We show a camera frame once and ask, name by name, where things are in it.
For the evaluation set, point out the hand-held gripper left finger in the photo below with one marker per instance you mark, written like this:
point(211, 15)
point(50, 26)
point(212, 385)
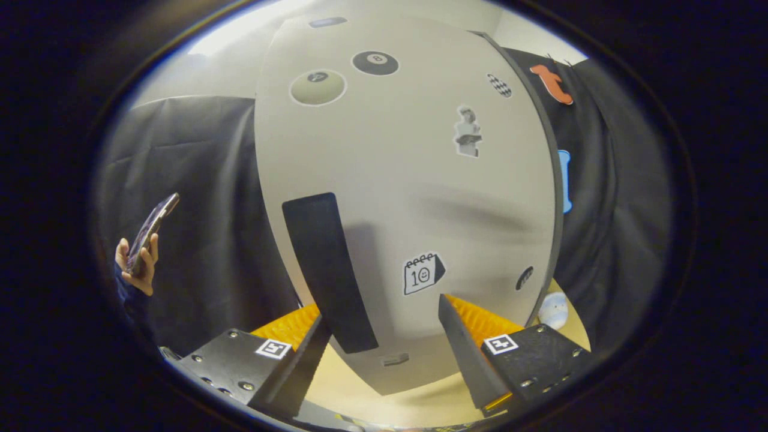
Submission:
point(306, 366)

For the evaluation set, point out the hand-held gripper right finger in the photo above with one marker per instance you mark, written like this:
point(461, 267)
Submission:
point(462, 354)

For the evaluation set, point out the dark smartphone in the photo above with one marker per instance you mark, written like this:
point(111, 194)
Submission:
point(150, 231)

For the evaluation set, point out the white bluish round object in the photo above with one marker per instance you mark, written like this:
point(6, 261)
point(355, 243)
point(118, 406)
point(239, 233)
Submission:
point(553, 311)

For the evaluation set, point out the dark grey cabinet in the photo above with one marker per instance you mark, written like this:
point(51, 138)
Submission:
point(559, 210)

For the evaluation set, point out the black backdrop cloth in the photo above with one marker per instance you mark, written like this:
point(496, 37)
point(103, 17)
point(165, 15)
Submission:
point(210, 180)

